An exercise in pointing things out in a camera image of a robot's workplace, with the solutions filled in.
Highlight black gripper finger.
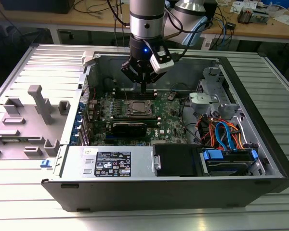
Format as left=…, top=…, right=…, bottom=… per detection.
left=144, top=68, right=165, bottom=95
left=121, top=59, right=145, bottom=95

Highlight metal CPU locking lever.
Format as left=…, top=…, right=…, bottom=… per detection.
left=122, top=81, right=129, bottom=103
left=131, top=104, right=146, bottom=114

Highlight silver topped CPU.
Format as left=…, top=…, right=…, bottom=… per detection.
left=132, top=101, right=149, bottom=113

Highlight black RAM slot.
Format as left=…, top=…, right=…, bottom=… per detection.
left=113, top=91, right=158, bottom=95
left=113, top=96, right=158, bottom=100
left=113, top=89, right=158, bottom=92
left=113, top=93, right=158, bottom=97

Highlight CPU socket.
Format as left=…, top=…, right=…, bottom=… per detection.
left=126, top=98, right=157, bottom=117

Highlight black plastic cover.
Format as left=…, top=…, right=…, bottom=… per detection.
left=152, top=143, right=204, bottom=178

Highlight finned CPU cooler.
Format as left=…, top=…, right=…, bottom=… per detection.
left=238, top=7, right=253, bottom=25

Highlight green motherboard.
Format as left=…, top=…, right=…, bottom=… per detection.
left=86, top=89, right=192, bottom=147

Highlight pale grey plastic block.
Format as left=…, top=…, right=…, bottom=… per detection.
left=81, top=51, right=98, bottom=67

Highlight silver drive cage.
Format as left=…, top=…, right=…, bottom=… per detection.
left=196, top=66, right=244, bottom=122

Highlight black graphics card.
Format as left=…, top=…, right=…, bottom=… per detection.
left=110, top=121, right=148, bottom=137

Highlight black upright box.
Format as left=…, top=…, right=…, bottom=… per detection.
left=204, top=0, right=219, bottom=29

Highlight wooden desk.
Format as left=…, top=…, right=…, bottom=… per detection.
left=0, top=0, right=289, bottom=45

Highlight blue disk carrier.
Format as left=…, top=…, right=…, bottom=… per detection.
left=201, top=148, right=260, bottom=176

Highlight black white rating label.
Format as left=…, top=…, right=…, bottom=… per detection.
left=94, top=151, right=132, bottom=178

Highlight silver power supply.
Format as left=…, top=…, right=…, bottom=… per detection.
left=59, top=145, right=157, bottom=178

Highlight black monitor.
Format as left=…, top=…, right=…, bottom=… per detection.
left=1, top=0, right=75, bottom=14

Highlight grey parts rack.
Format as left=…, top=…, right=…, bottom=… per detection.
left=0, top=84, right=71, bottom=161

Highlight hard disk drive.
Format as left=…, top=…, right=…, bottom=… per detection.
left=206, top=160, right=253, bottom=176

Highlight grey metal device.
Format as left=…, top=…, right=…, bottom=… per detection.
left=251, top=9, right=271, bottom=25

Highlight black and silver PC case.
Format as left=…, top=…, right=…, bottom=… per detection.
left=40, top=49, right=289, bottom=212

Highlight white paper sheets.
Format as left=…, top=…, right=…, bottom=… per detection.
left=273, top=14, right=289, bottom=26

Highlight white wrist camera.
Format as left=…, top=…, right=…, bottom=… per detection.
left=148, top=45, right=175, bottom=74

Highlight black camera cable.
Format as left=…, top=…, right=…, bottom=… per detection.
left=170, top=20, right=214, bottom=60

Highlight silver metal bracket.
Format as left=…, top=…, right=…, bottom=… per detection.
left=188, top=92, right=220, bottom=110

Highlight red orange wire bundle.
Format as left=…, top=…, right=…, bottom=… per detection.
left=197, top=116, right=219, bottom=145

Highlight blue hanging cable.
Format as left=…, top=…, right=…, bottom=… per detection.
left=218, top=19, right=229, bottom=51

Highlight blue flat data cable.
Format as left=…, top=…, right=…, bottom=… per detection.
left=214, top=121, right=237, bottom=153

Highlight orange data cable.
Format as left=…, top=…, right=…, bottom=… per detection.
left=227, top=122, right=245, bottom=151

